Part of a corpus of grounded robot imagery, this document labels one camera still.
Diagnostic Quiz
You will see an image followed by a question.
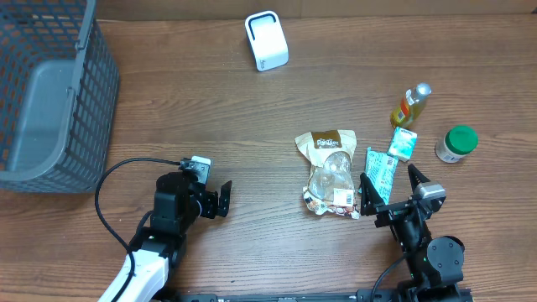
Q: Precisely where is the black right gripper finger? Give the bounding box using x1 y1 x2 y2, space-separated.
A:
408 164 430 193
360 173 385 216

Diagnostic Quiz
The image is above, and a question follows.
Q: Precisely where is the teal tissue pack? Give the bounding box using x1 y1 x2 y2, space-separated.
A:
364 147 399 205

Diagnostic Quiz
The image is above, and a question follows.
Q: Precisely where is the small Kleenex tissue pack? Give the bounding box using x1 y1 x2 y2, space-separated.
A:
387 127 418 162

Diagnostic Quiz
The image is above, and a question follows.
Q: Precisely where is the brown snack packet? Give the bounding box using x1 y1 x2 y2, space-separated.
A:
295 129 357 207

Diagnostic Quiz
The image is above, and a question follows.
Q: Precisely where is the green lid jar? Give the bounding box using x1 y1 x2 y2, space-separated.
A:
435 125 478 164

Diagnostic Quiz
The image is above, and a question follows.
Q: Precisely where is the clear bottle with silver cap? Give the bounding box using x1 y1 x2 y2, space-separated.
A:
390 82 432 129

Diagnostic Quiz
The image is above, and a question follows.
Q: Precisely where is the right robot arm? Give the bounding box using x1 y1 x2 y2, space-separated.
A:
357 164 473 302

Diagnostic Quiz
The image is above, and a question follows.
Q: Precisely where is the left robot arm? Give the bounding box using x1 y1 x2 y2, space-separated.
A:
99 171 232 302

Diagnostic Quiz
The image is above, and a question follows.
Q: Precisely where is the white barcode scanner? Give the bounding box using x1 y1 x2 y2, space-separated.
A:
244 10 289 72

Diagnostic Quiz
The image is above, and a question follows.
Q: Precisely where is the grey plastic mesh basket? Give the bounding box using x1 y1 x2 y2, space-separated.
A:
1 0 120 193

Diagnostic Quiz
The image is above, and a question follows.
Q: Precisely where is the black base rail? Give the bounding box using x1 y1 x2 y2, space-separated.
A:
159 289 474 302

